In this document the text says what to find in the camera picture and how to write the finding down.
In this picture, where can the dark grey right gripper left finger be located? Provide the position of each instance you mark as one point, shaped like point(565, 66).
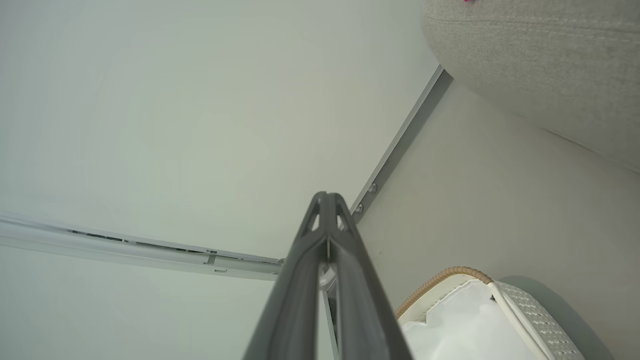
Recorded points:
point(295, 295)

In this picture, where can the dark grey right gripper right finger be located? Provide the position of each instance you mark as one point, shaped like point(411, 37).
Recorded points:
point(360, 310)

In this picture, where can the white woven laundry basket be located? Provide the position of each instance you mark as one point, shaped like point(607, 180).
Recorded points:
point(465, 330)

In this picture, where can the grey baseboard strip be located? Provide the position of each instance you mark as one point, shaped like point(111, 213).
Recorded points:
point(405, 137)

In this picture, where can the grey fabric cushion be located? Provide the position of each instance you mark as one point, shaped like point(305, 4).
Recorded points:
point(545, 60)

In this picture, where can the aluminium wall frame post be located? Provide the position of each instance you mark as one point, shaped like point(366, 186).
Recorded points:
point(150, 252)

